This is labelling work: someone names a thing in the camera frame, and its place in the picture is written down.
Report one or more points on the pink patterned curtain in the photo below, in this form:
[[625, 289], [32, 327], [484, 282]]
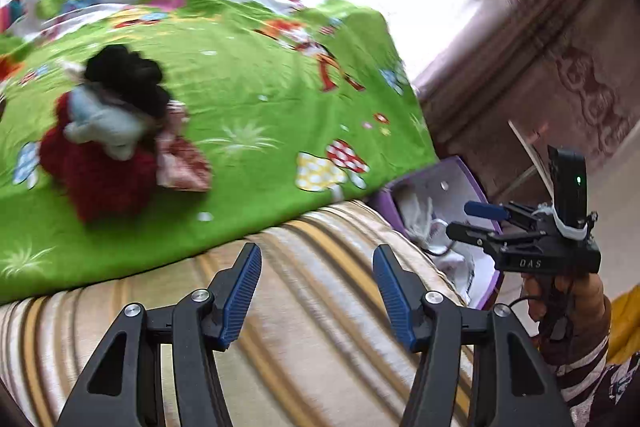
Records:
[[550, 57]]

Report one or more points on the person's right forearm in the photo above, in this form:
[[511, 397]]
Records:
[[580, 382]]

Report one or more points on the red patterned cloth pouch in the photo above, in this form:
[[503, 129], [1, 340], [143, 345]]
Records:
[[182, 162]]

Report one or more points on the purple cardboard box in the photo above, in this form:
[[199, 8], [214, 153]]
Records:
[[450, 177]]

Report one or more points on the pale blue plush cloth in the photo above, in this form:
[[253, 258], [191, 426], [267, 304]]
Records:
[[105, 122]]

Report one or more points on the dark green knit hat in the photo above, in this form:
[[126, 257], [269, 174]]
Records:
[[130, 77]]

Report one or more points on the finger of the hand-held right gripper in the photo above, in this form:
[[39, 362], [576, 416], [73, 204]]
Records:
[[465, 232], [482, 209]]

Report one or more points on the person's right hand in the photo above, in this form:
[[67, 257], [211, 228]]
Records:
[[585, 302]]

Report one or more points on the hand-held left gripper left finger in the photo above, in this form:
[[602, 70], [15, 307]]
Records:
[[242, 292]]

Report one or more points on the red fluffy cloth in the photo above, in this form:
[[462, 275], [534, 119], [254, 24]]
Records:
[[100, 179]]

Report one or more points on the yellow plush cushion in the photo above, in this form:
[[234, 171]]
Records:
[[625, 322]]

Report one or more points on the striped terry blanket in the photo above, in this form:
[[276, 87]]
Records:
[[310, 332]]

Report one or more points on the green cartoon printed bed sheet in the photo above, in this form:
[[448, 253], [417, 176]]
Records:
[[275, 107]]

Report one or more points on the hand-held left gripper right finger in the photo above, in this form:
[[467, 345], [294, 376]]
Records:
[[392, 297]]

